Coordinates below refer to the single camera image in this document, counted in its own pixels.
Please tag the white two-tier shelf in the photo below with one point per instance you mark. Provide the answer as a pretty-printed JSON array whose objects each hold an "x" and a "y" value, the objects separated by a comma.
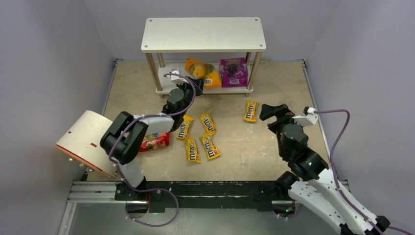
[{"x": 201, "y": 35}]

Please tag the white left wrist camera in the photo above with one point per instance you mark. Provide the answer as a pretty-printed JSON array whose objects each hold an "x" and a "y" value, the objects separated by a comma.
[{"x": 173, "y": 73}]

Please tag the purple grape candy bag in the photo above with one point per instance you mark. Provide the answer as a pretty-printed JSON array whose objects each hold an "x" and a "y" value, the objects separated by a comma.
[{"x": 234, "y": 72}]

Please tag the red mixed fruit candy bag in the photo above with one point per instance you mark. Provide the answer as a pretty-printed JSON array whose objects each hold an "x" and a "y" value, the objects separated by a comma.
[{"x": 155, "y": 141}]

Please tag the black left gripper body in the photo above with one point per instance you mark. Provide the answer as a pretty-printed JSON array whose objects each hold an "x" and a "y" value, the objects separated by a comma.
[{"x": 197, "y": 84}]

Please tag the white cylinder with copper rim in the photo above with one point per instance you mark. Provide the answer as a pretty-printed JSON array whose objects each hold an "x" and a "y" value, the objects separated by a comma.
[{"x": 82, "y": 143}]

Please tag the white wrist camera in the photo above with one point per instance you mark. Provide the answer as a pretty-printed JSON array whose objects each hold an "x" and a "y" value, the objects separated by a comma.
[
  {"x": 308, "y": 118},
  {"x": 173, "y": 73}
]

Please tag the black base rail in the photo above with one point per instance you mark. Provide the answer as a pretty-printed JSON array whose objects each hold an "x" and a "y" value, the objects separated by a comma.
[{"x": 157, "y": 196}]

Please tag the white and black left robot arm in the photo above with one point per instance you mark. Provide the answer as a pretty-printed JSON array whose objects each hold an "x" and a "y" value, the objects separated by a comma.
[{"x": 122, "y": 140}]

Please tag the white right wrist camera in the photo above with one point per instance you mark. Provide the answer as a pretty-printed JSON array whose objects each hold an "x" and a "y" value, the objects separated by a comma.
[{"x": 308, "y": 118}]

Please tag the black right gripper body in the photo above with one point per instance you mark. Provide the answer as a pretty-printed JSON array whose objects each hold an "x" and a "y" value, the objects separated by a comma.
[{"x": 280, "y": 115}]

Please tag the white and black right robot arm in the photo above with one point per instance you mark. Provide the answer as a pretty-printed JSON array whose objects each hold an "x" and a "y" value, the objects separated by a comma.
[{"x": 312, "y": 181}]

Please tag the yellow m&m bag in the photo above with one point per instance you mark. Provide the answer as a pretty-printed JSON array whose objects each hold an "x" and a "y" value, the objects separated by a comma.
[
  {"x": 192, "y": 152},
  {"x": 184, "y": 129},
  {"x": 250, "y": 113},
  {"x": 211, "y": 150},
  {"x": 208, "y": 123}
]

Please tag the orange mango candy bag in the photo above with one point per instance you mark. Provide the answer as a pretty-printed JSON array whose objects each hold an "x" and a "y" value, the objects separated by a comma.
[{"x": 202, "y": 70}]

